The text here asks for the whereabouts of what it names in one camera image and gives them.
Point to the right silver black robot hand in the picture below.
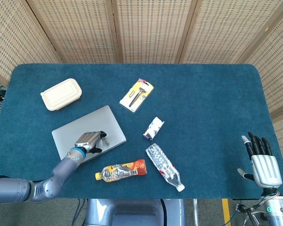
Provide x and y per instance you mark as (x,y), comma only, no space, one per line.
(265,169)

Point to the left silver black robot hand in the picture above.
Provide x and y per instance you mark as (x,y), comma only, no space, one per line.
(88,139)

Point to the grey laptop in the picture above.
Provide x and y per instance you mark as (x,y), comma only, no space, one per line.
(94,124)

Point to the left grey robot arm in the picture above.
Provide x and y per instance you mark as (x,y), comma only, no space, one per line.
(37,183)

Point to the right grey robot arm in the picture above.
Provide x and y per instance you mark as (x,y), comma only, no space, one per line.
(277,210)

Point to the orange juice bottle yellow cap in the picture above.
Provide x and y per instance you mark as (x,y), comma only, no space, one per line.
(122,171)

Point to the beige lidded lunch box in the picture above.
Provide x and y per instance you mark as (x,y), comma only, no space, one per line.
(61,94)

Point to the razor in yellow blister pack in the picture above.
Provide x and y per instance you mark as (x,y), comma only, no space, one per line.
(136,95)

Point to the small purple black carton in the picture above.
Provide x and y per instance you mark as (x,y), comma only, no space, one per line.
(153,128)

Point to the clear water bottle white cap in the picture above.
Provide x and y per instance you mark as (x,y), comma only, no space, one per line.
(163,163)

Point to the metal table leg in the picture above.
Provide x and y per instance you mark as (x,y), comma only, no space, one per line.
(195,212)

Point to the grey robot torso base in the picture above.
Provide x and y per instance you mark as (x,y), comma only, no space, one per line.
(134,212)

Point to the blue table mat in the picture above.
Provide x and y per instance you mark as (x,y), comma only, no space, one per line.
(202,106)

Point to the woven rattan folding screen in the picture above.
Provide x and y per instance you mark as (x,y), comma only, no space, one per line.
(151,28)

